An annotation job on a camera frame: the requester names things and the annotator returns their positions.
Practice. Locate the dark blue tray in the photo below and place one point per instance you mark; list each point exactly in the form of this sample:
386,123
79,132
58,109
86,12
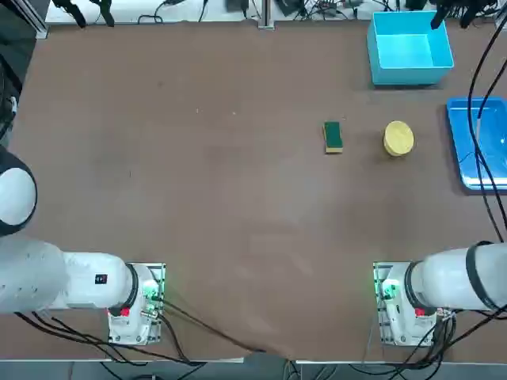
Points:
459,142

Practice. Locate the green and yellow sponge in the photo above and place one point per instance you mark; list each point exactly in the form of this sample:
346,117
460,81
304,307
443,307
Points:
332,134

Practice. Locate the aluminium frame profile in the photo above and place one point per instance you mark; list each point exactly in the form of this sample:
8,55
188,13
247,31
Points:
35,21

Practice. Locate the aluminium profile post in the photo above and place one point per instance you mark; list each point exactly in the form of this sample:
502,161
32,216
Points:
266,16

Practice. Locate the light blue plastic bin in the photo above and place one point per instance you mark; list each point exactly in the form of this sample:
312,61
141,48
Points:
404,51

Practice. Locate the yellow bowl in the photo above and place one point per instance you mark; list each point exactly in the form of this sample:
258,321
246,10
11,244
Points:
398,138

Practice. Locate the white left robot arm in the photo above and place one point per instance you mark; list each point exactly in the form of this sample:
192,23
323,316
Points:
39,277

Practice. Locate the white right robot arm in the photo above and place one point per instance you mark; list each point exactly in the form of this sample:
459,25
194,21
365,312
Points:
443,281

